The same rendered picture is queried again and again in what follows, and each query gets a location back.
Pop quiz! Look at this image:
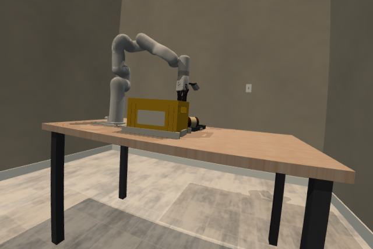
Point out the yellow divided crate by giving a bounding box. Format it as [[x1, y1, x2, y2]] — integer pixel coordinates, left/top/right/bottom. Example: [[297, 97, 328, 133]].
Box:
[[126, 98, 189, 132]]

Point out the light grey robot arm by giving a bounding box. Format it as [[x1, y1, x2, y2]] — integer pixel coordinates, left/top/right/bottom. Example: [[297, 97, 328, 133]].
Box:
[[104, 33, 190, 124]]

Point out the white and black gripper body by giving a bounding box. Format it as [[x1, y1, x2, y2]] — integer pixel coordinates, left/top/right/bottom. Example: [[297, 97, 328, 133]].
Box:
[[176, 75, 189, 91]]

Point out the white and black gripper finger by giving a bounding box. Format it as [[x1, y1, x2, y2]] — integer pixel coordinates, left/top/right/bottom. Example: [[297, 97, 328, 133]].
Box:
[[177, 91, 182, 101], [182, 84, 189, 101]]

